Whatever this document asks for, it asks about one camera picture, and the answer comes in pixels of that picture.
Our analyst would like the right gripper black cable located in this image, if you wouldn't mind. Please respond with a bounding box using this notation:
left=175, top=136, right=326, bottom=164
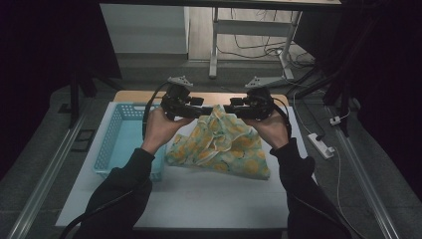
left=272, top=98, right=353, bottom=239

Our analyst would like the black metal stand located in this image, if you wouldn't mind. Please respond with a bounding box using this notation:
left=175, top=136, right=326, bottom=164
left=288, top=59, right=366, bottom=137
left=68, top=61, right=123, bottom=129

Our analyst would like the dark curtain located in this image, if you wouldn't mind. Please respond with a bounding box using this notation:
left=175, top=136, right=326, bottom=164
left=0, top=0, right=122, bottom=182
left=295, top=0, right=422, bottom=195

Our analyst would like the aluminium rail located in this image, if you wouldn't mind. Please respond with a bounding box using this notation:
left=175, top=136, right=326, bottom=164
left=325, top=105, right=403, bottom=239
left=6, top=99, right=96, bottom=239

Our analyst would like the thin white cable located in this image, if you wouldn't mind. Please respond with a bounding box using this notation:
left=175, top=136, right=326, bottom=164
left=331, top=145, right=343, bottom=213

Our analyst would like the white-legged desk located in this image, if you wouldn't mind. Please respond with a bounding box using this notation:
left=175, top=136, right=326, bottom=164
left=99, top=0, right=342, bottom=88

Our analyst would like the white table mat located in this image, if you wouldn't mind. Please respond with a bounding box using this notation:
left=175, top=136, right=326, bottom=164
left=54, top=101, right=325, bottom=231

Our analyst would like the white cabinet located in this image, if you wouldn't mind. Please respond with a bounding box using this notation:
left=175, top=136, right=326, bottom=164
left=99, top=3, right=190, bottom=56

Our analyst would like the orange patterned cloth bag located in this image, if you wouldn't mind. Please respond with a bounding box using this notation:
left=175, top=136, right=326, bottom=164
left=164, top=104, right=272, bottom=181

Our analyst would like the white floor cable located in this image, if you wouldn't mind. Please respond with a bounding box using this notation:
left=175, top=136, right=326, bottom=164
left=282, top=64, right=317, bottom=137

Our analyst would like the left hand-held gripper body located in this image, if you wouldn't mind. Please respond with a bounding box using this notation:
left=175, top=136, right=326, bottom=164
left=160, top=75, right=195, bottom=121

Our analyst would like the blue plastic basket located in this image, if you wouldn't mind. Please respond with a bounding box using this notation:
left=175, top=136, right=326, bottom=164
left=92, top=103, right=172, bottom=183

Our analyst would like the black floor plate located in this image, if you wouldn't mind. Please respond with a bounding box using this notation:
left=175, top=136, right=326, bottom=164
left=70, top=128, right=97, bottom=153

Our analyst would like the person's left hand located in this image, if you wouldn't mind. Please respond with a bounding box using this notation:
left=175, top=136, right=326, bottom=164
left=140, top=107, right=195, bottom=156

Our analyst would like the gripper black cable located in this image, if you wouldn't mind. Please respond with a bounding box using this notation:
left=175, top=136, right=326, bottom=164
left=58, top=81, right=172, bottom=239
left=272, top=98, right=353, bottom=239

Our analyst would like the tangle of black floor cables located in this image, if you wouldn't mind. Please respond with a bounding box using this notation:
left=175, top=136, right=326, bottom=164
left=216, top=8, right=317, bottom=69

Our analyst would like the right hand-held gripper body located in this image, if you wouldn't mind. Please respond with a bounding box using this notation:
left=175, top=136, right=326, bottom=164
left=244, top=76, right=277, bottom=121

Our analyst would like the person's right hand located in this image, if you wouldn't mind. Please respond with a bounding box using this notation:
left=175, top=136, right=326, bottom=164
left=243, top=111, right=291, bottom=151

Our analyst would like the white power strip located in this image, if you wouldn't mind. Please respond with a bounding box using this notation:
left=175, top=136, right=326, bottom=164
left=307, top=132, right=336, bottom=160

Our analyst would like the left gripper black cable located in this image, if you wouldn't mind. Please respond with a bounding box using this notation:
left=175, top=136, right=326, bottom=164
left=58, top=81, right=172, bottom=239

